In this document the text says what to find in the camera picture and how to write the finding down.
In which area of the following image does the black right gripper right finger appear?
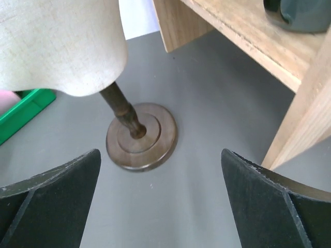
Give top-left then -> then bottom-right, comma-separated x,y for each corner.
221,149 -> 330,247

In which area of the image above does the wooden shelf unit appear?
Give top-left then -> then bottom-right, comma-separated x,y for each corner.
154,1 -> 330,170

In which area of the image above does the green plastic tray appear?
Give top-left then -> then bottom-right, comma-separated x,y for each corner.
1,89 -> 56,145

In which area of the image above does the pink baseball cap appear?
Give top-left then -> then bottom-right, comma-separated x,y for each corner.
0,90 -> 21,116

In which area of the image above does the dark green mug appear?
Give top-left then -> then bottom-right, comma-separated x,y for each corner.
263,0 -> 330,33

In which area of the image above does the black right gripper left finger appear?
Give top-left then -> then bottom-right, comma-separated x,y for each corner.
1,149 -> 101,248

